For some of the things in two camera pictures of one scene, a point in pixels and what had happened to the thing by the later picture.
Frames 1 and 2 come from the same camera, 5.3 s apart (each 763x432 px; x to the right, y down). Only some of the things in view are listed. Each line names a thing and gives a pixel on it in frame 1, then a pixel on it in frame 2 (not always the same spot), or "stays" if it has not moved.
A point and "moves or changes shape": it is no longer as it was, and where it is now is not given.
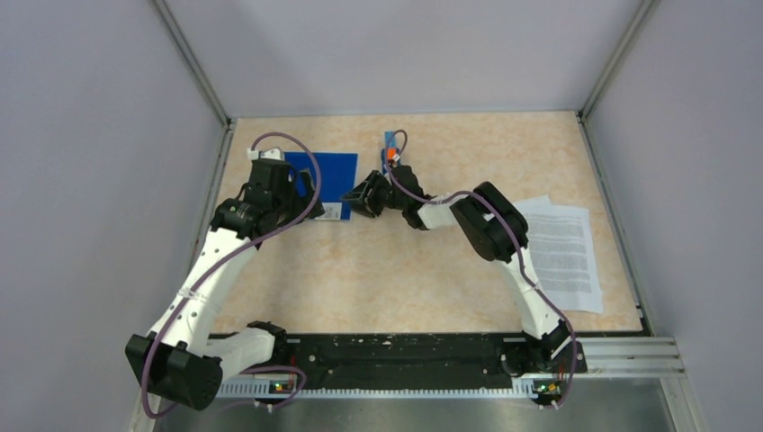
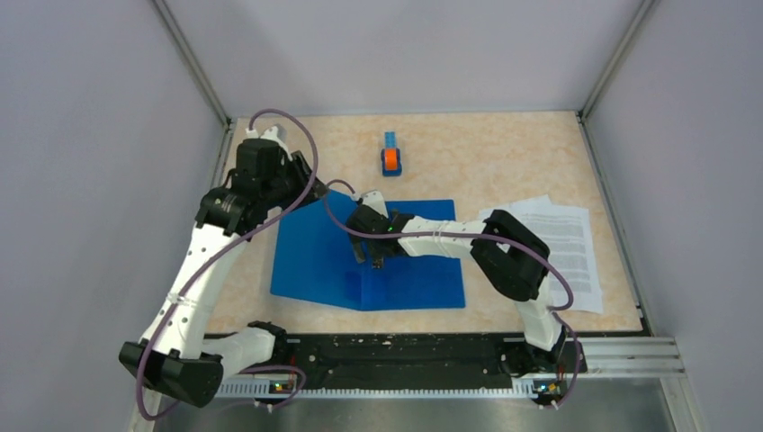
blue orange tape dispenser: [390, 153] stays
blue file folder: [338, 176] moves or changes shape
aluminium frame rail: [632, 357] stays
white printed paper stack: [561, 249] stays
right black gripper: [366, 204] to [358, 242]
